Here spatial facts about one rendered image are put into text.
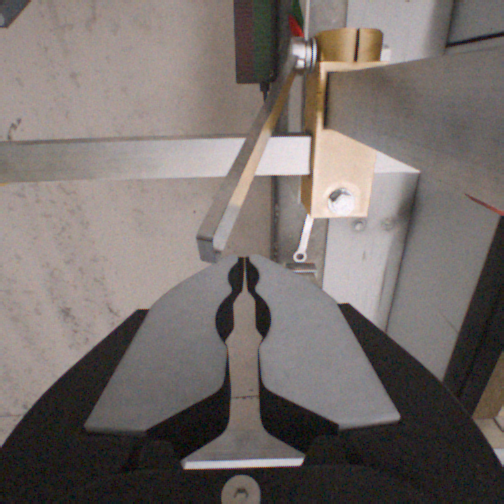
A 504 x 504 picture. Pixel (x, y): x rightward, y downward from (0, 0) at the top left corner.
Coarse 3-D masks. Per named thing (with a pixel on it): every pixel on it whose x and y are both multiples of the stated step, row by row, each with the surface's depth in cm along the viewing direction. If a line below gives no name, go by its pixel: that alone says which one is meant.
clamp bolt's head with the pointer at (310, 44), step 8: (296, 24) 29; (296, 32) 28; (312, 40) 23; (288, 48) 24; (312, 48) 23; (288, 56) 24; (312, 56) 23; (312, 64) 23; (304, 72) 24; (312, 72) 24
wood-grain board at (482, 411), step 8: (496, 368) 35; (496, 376) 35; (488, 384) 36; (496, 384) 35; (488, 392) 36; (496, 392) 35; (480, 400) 37; (488, 400) 36; (496, 400) 35; (480, 408) 37; (488, 408) 36; (496, 408) 35; (472, 416) 39; (480, 416) 37; (488, 416) 36; (496, 416) 35
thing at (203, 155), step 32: (0, 160) 25; (32, 160) 25; (64, 160) 25; (96, 160) 25; (128, 160) 25; (160, 160) 25; (192, 160) 25; (224, 160) 26; (288, 160) 26; (384, 160) 26
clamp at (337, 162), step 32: (320, 32) 22; (352, 32) 21; (320, 64) 22; (352, 64) 22; (384, 64) 22; (320, 96) 23; (320, 128) 24; (320, 160) 25; (352, 160) 25; (320, 192) 26; (352, 192) 26
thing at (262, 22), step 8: (256, 0) 33; (264, 0) 33; (256, 8) 34; (264, 8) 34; (256, 16) 34; (264, 16) 34; (256, 24) 34; (264, 24) 34; (256, 32) 35; (264, 32) 35; (256, 40) 35; (264, 40) 35; (256, 48) 35; (264, 48) 36; (256, 56) 36; (264, 56) 36; (256, 64) 36; (264, 64) 36; (256, 72) 37; (264, 72) 37
